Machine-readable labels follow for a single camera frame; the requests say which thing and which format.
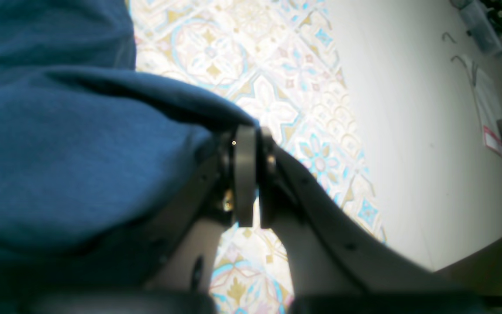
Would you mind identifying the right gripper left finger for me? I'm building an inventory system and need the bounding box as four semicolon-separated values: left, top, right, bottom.
142;126;258;314

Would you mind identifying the patterned tablecloth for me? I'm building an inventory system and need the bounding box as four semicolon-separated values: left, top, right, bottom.
125;0;387;314

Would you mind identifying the dark blue t-shirt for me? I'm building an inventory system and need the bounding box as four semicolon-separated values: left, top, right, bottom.
0;0;254;299

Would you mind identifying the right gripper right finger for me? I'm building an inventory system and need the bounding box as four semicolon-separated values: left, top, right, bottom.
258;129;502;314

